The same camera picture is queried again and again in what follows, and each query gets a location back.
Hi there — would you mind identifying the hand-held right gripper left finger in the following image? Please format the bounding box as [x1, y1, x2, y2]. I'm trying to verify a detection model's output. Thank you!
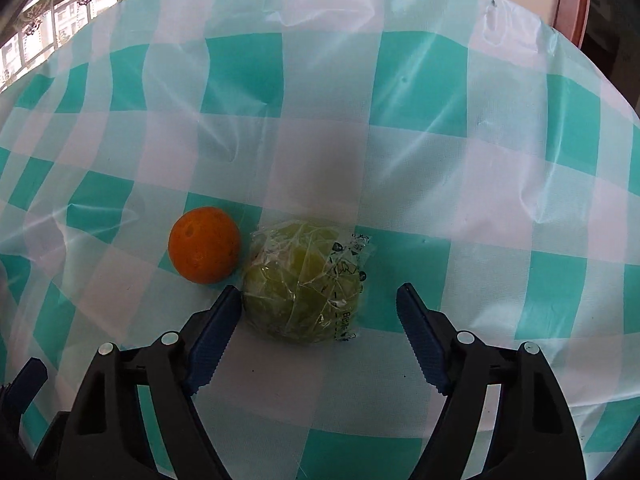
[59, 285, 244, 480]

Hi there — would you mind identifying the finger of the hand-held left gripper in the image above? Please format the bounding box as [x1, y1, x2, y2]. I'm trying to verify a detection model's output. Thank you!
[0, 357, 49, 417]

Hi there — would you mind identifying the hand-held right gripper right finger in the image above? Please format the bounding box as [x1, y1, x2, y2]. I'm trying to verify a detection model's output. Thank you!
[396, 282, 587, 480]

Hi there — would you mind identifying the plastic-wrapped green fruit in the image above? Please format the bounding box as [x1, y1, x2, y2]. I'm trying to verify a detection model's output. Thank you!
[242, 219, 375, 346]

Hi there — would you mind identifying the orange tangerine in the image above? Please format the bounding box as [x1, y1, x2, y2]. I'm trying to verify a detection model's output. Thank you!
[168, 206, 241, 285]

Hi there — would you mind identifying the teal white checked tablecloth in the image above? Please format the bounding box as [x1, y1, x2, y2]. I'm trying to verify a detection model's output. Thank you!
[0, 0, 640, 480]

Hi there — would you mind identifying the grid-pane window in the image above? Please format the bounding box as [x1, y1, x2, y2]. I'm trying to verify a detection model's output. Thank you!
[0, 0, 123, 88]

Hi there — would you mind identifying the brown wooden frame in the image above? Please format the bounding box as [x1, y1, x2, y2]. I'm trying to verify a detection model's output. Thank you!
[547, 0, 593, 51]

